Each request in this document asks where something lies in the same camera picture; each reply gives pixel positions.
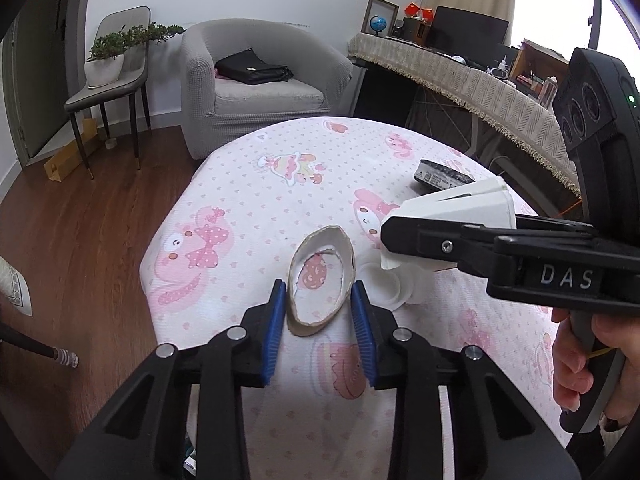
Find brown cardboard tape core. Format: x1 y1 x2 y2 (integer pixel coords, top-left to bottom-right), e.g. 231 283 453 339
286 226 357 337

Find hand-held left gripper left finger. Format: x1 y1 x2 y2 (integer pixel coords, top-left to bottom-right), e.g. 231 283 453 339
52 280 288 480

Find black and white packet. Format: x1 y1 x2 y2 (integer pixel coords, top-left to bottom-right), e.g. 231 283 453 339
414 158 476 193

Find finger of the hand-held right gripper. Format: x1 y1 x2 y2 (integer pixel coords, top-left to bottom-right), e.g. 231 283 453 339
514 213 599 236
381 214 501 281

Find dark table leg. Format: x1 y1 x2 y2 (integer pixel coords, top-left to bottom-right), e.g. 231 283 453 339
0 322 79 368

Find cardboard box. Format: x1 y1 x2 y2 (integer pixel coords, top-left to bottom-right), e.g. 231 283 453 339
42 119 101 182

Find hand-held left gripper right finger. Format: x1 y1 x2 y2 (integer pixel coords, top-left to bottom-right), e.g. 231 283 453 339
350 281 586 480

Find white plastic lid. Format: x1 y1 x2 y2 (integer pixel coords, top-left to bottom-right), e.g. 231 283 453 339
356 261 402 307

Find person's right hand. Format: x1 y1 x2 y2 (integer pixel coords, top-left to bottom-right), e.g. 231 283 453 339
550 304 640 403

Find grey armchair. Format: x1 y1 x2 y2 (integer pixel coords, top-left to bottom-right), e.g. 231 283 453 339
180 19 354 161

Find grey dining chair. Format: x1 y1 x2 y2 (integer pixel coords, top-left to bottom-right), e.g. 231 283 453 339
65 6 152 180

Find grey door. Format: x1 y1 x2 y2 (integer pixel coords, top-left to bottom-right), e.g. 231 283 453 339
12 0 71 158

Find black bag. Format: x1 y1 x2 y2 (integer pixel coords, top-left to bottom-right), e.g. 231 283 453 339
215 48 294 86

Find pink printed tablecloth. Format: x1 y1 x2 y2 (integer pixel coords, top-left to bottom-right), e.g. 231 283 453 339
140 116 581 480

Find small red flags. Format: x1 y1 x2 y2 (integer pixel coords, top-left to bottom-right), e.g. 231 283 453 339
404 1 435 21

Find dark wooden box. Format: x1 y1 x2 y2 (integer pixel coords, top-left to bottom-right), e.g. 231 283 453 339
402 16 431 43

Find potted green plant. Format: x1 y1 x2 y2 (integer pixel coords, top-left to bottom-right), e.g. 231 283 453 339
86 22 187 89

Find wooden desk shelf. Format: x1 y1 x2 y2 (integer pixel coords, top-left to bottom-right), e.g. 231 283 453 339
510 40 571 106

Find black monitor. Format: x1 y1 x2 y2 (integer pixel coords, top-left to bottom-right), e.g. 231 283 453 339
431 6 510 58

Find beige fringed desk cloth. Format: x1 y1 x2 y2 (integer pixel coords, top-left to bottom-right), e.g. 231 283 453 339
347 32 583 196

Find grey-green patterned tablecloth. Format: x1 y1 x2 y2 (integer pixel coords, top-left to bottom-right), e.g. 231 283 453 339
0 256 33 317

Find picture frame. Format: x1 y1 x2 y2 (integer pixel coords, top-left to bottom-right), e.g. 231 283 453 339
361 0 400 38

